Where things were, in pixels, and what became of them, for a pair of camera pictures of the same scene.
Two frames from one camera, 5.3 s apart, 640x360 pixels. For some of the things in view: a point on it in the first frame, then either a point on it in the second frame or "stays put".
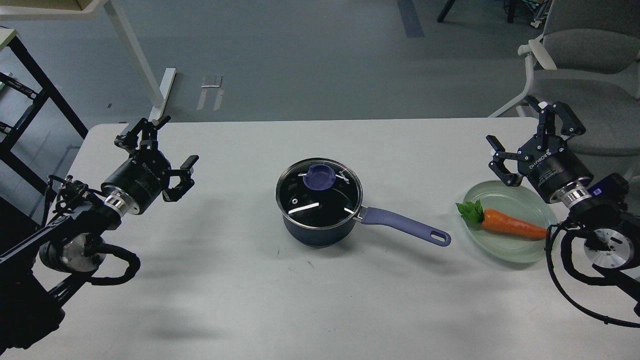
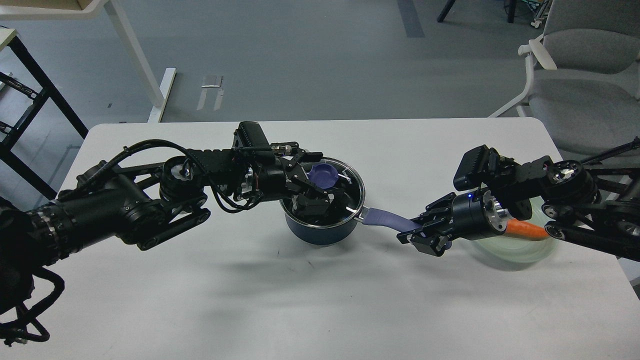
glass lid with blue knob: [319, 193] stays put
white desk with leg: [20, 10] stays put
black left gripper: [136, 184] -> [270, 177]
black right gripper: [554, 171] -> [471, 215]
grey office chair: [588, 58] stays put
